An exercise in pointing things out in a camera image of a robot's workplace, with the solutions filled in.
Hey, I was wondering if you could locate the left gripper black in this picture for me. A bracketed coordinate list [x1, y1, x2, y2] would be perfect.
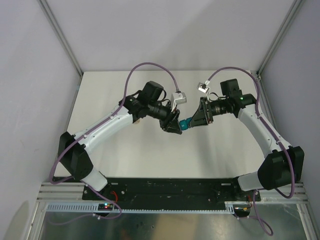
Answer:
[147, 101, 182, 135]

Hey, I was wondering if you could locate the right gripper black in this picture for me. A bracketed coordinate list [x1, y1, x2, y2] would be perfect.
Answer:
[188, 97, 229, 128]

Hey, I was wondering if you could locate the teal weekly pill organizer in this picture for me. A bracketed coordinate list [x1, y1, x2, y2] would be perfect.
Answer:
[179, 117, 192, 131]

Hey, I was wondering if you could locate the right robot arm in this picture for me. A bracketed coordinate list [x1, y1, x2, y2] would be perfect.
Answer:
[186, 78, 305, 201]

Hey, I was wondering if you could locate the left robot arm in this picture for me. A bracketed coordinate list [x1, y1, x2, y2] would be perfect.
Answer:
[58, 81, 187, 200]

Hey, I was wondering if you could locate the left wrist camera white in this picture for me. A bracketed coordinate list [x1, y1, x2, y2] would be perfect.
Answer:
[170, 91, 187, 112]

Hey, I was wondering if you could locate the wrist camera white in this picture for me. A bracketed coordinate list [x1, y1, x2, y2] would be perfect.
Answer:
[170, 91, 187, 112]
[197, 82, 210, 96]

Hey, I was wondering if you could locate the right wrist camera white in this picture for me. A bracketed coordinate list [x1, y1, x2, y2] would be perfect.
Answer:
[197, 82, 210, 96]

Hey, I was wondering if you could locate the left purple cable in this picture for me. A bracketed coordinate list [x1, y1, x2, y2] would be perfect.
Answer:
[49, 61, 181, 185]

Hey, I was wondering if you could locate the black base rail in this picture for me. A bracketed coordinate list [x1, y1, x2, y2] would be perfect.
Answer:
[82, 177, 261, 211]

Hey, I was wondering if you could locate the grey slotted cable duct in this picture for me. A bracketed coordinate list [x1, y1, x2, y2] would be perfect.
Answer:
[44, 202, 247, 215]

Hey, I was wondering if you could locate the right aluminium frame post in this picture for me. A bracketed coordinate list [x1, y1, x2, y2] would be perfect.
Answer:
[256, 0, 306, 78]

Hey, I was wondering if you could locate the aluminium frame post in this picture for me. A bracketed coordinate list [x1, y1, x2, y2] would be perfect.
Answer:
[37, 0, 84, 77]
[256, 0, 306, 78]

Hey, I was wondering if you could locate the left aluminium frame post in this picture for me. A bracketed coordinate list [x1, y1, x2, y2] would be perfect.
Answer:
[37, 0, 84, 77]

